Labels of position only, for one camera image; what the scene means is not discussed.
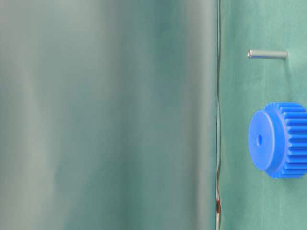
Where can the small metal shaft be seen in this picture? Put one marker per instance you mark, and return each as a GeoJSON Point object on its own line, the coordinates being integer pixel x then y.
{"type": "Point", "coordinates": [267, 54]}

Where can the blue plastic gear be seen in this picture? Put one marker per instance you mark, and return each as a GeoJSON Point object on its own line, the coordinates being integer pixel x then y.
{"type": "Point", "coordinates": [277, 140]}

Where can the green table cloth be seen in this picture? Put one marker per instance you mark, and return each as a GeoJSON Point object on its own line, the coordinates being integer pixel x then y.
{"type": "Point", "coordinates": [134, 114]}

